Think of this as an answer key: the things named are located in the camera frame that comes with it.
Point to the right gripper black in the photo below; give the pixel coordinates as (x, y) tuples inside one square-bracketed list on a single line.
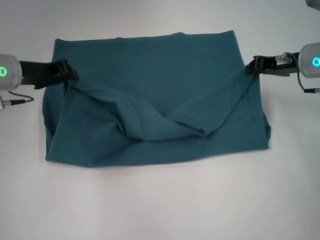
[(270, 67)]

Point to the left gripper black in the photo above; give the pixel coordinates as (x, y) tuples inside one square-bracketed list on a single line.
[(35, 72)]

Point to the teal t-shirt with pink print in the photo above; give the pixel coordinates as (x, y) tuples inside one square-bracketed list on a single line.
[(150, 75)]

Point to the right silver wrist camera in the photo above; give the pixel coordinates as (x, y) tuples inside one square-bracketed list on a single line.
[(313, 2)]

